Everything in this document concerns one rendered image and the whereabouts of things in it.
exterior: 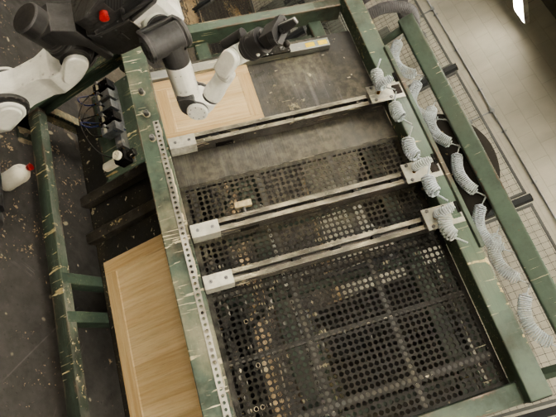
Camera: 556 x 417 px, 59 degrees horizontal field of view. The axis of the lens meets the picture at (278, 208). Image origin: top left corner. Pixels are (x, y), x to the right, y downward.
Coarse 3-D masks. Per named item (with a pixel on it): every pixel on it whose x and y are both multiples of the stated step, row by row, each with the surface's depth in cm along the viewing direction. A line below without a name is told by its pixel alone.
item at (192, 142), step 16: (368, 96) 243; (384, 96) 242; (400, 96) 243; (304, 112) 240; (320, 112) 241; (336, 112) 242; (352, 112) 246; (224, 128) 234; (240, 128) 236; (256, 128) 235; (272, 128) 238; (288, 128) 242; (176, 144) 229; (192, 144) 229; (208, 144) 234; (224, 144) 238
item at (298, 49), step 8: (320, 40) 263; (296, 48) 260; (304, 48) 260; (312, 48) 261; (320, 48) 263; (328, 48) 265; (272, 56) 257; (280, 56) 259; (288, 56) 261; (192, 64) 252; (200, 64) 252; (208, 64) 252; (248, 64) 257; (152, 72) 248; (160, 72) 248; (200, 72) 252; (152, 80) 247; (160, 80) 248
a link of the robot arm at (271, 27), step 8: (280, 16) 155; (272, 24) 153; (248, 32) 158; (256, 32) 157; (264, 32) 154; (272, 32) 150; (248, 40) 157; (256, 40) 156; (264, 40) 154; (272, 40) 151; (280, 40) 152; (248, 48) 158; (256, 48) 157; (264, 48) 158; (256, 56) 160
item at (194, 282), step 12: (156, 132) 233; (168, 168) 226; (168, 180) 223; (180, 216) 216; (180, 228) 214; (192, 264) 208; (192, 276) 206; (204, 312) 201; (204, 336) 197; (216, 360) 193; (216, 372) 192; (216, 384) 190; (228, 408) 187
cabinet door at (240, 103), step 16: (208, 80) 251; (240, 80) 252; (160, 96) 245; (224, 96) 248; (240, 96) 248; (256, 96) 249; (160, 112) 242; (176, 112) 242; (224, 112) 244; (240, 112) 245; (256, 112) 245; (176, 128) 238; (192, 128) 239; (208, 128) 239
